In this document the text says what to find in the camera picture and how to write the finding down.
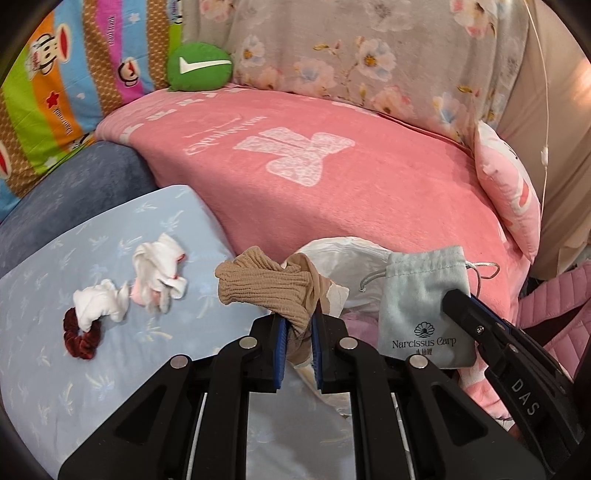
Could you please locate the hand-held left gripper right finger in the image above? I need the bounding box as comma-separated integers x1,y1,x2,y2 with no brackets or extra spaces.
310,314,548,480

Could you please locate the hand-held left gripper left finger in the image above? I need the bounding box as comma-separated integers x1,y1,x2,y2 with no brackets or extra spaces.
58,314,289,480

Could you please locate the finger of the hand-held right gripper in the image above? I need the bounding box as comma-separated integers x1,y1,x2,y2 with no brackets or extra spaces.
472,298,573,384
441,288,520,370

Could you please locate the pale drawstring pouch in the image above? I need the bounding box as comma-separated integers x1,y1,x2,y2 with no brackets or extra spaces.
360,246,500,370

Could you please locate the mauve cloth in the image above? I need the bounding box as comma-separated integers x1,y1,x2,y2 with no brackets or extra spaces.
342,308,386,337

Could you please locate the beige ribbed stocking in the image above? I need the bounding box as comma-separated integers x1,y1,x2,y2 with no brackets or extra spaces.
215,247,345,370

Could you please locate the white plastic bag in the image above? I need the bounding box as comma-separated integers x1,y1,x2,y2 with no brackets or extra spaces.
281,236,393,418

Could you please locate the light blue printed cloth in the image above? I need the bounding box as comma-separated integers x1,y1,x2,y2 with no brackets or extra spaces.
0,185,356,480

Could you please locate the pink pillow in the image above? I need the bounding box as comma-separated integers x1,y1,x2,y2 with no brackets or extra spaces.
475,121,542,264

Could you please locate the white sock with red trim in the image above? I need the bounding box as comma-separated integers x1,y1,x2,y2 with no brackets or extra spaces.
132,233,189,315

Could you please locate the pink blanket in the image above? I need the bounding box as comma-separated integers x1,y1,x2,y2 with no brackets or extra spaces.
95,85,541,425

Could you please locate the plain white sock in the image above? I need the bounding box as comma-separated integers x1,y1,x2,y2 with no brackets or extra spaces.
74,279,131,332

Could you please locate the beige cloth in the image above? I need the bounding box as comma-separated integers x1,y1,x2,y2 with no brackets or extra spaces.
496,0,591,278

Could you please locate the dark red scrunchie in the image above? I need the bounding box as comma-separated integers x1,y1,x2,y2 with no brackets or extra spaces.
63,305,102,360

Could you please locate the blue-grey sofa cushion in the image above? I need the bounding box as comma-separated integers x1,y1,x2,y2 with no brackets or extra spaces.
0,141,160,278

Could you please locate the green round cushion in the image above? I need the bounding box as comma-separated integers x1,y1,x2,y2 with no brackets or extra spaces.
166,42,233,92

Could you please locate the grey floral blanket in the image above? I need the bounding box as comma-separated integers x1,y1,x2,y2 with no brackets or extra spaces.
182,0,532,148

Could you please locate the colourful striped monkey pillow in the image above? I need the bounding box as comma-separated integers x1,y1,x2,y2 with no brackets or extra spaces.
0,0,185,210

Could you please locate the white cable with switch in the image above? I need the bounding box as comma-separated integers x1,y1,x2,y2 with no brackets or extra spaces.
526,0,553,217

